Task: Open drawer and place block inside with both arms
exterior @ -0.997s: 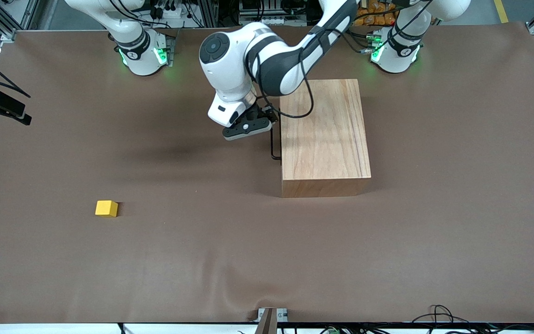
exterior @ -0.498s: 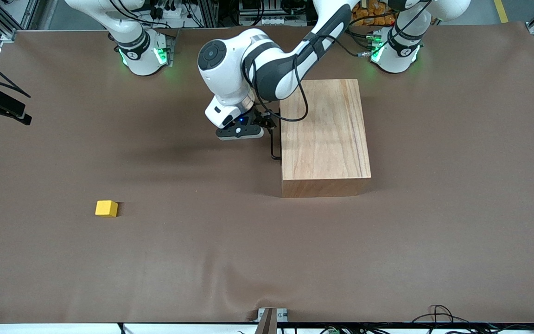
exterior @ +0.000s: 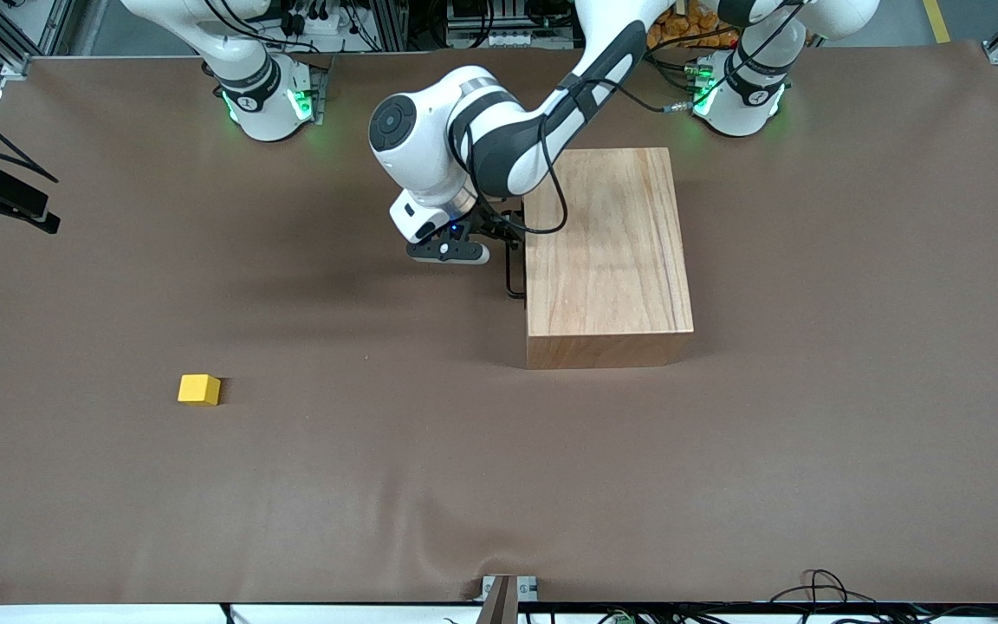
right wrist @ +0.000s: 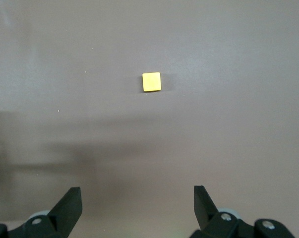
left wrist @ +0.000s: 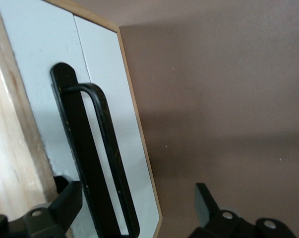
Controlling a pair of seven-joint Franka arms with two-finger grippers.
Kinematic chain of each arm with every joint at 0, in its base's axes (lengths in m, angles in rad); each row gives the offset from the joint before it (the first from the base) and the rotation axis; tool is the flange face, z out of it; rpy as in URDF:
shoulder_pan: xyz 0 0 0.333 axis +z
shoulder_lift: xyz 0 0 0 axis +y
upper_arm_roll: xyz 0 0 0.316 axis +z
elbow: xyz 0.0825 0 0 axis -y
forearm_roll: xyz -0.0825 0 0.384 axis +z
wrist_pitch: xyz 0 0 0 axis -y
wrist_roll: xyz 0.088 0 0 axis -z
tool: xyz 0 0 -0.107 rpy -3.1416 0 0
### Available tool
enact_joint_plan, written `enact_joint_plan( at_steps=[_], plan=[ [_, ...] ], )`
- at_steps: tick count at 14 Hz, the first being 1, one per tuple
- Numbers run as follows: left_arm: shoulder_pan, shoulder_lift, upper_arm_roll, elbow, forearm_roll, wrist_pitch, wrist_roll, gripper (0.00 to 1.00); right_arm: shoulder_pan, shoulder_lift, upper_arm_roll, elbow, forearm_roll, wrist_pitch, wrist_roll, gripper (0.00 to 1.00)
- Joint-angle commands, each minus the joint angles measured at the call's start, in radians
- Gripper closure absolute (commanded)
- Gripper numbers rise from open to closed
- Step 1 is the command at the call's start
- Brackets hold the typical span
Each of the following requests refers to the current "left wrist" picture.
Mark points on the light wooden cabinet box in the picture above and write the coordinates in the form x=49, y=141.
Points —
x=5, y=124

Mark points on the brown table mat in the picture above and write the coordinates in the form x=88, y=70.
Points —
x=213, y=99

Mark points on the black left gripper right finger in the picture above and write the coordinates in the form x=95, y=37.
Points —
x=226, y=225

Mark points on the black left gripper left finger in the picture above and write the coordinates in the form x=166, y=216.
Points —
x=50, y=220

